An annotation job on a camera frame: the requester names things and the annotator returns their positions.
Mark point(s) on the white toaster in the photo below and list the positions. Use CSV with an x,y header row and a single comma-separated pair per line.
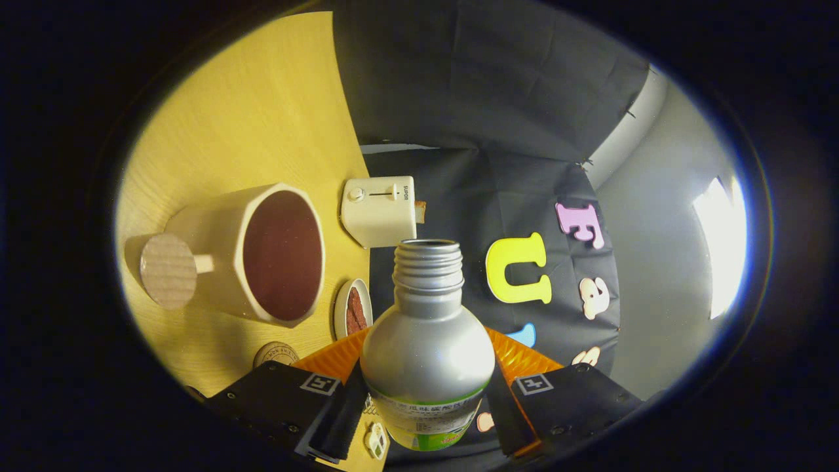
x,y
377,216

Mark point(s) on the round cork coaster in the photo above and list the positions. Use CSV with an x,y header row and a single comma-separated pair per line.
x,y
275,354

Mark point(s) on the white oval plate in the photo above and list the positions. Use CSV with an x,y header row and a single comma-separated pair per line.
x,y
339,314

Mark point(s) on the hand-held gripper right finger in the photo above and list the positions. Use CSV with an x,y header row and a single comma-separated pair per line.
x,y
508,419

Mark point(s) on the wooden table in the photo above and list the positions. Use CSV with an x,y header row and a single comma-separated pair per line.
x,y
262,98

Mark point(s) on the black backdrop cloth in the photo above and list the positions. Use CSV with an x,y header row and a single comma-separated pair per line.
x,y
472,78

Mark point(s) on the toasted bread slice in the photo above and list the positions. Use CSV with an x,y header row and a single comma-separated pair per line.
x,y
420,211

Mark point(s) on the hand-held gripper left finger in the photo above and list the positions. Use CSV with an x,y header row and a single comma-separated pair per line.
x,y
341,419

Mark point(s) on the bright ceiling light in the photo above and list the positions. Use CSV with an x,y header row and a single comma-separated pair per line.
x,y
721,242

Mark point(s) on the silver juice bottle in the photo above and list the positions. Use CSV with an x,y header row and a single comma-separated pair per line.
x,y
426,354

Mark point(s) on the reddish brown meat slice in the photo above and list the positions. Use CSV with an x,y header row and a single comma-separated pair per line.
x,y
362,314
352,314

